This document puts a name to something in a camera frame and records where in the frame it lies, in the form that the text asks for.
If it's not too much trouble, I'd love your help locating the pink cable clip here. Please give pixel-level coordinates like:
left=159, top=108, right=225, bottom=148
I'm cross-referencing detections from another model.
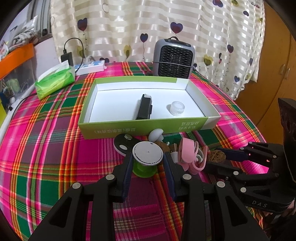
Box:
left=178, top=138, right=209, bottom=175

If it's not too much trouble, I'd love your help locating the clear round plastic jar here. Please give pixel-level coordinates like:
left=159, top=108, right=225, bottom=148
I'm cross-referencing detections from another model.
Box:
left=167, top=101, right=185, bottom=116

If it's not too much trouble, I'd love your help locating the white green round stand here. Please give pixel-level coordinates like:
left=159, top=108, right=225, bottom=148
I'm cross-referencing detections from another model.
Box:
left=132, top=141, right=164, bottom=178

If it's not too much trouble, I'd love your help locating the black rectangular device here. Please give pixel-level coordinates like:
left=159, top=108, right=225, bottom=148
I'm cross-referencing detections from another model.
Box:
left=136, top=94, right=152, bottom=120

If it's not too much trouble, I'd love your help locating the plaid tablecloth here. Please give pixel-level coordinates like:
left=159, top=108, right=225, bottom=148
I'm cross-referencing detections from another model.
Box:
left=0, top=61, right=266, bottom=241

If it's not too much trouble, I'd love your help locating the wooden cabinet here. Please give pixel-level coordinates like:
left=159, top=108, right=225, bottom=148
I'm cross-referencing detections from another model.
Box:
left=236, top=1, right=295, bottom=144

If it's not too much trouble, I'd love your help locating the white mushroom shaped hook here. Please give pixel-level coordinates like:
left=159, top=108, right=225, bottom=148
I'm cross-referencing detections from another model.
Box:
left=148, top=128, right=164, bottom=142

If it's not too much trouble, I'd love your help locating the black paw shaped holder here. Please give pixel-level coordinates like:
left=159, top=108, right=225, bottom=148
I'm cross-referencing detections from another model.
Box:
left=113, top=133, right=140, bottom=156

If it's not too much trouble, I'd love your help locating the green white cardboard box tray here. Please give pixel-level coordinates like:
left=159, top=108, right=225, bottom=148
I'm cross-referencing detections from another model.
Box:
left=78, top=76, right=221, bottom=139

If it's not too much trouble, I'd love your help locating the heart pattern curtain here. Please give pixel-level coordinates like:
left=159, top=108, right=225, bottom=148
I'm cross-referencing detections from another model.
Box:
left=50, top=0, right=265, bottom=99

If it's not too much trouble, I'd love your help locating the grey mini fan heater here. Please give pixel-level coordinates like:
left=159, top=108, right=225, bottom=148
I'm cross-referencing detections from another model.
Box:
left=152, top=37, right=195, bottom=79

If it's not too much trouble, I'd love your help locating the green tissue pack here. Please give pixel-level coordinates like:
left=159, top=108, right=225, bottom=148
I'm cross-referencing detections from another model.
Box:
left=35, top=60, right=75, bottom=100

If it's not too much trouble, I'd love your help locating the white power strip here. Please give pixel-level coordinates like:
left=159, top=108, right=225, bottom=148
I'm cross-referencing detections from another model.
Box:
left=74, top=60, right=107, bottom=75

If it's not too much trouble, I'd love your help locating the orange lid storage bin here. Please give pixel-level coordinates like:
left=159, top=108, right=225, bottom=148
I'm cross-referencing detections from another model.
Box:
left=1, top=43, right=36, bottom=97

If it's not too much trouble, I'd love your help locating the black power adapter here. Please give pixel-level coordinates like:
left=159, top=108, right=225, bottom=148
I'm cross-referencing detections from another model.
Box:
left=61, top=52, right=74, bottom=66

